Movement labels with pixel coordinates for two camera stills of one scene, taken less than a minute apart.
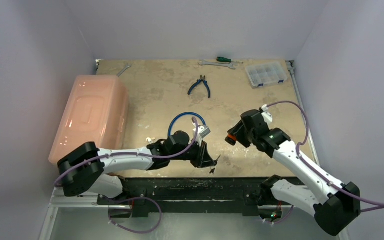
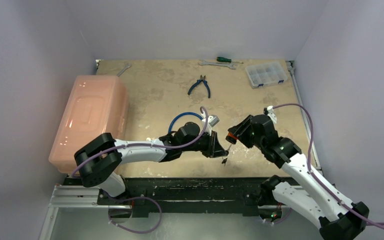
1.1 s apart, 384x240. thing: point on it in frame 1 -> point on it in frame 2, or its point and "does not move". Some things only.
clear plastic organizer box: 265,74 does not move
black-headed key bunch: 215,164 -> 225,160
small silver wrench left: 122,70 does not move
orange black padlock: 231,138 does not move
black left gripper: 202,158 -> 213,149
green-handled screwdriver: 226,60 does not move
